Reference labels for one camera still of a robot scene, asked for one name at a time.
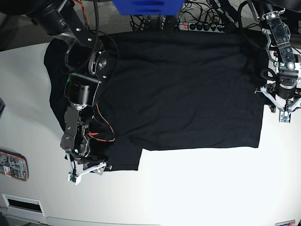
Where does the sticker at bottom right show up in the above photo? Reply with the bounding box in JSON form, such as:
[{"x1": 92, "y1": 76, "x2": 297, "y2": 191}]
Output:
[{"x1": 275, "y1": 220, "x2": 296, "y2": 226}]

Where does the white power strip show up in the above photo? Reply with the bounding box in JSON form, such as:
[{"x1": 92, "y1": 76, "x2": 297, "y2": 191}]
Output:
[{"x1": 178, "y1": 22, "x2": 225, "y2": 33}]

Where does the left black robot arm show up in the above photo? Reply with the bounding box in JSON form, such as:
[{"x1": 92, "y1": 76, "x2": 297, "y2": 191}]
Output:
[{"x1": 238, "y1": 0, "x2": 301, "y2": 123}]

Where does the black T-shirt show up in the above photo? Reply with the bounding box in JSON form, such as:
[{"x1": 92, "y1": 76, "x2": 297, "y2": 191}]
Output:
[{"x1": 43, "y1": 30, "x2": 276, "y2": 172}]

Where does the blue box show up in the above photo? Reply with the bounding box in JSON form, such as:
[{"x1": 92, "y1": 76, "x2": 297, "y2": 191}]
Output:
[{"x1": 112, "y1": 0, "x2": 184, "y2": 16}]

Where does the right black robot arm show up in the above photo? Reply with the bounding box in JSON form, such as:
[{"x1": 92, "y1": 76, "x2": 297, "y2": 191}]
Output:
[{"x1": 0, "y1": 0, "x2": 110, "y2": 184}]

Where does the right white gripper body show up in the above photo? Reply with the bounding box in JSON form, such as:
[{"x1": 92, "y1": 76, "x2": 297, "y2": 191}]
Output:
[{"x1": 66, "y1": 153, "x2": 112, "y2": 186}]

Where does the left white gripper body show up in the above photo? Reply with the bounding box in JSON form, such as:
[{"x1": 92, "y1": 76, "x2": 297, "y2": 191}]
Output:
[{"x1": 255, "y1": 81, "x2": 301, "y2": 122}]

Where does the black power adapter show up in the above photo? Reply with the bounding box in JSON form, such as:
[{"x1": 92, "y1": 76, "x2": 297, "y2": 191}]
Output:
[{"x1": 162, "y1": 16, "x2": 177, "y2": 34}]

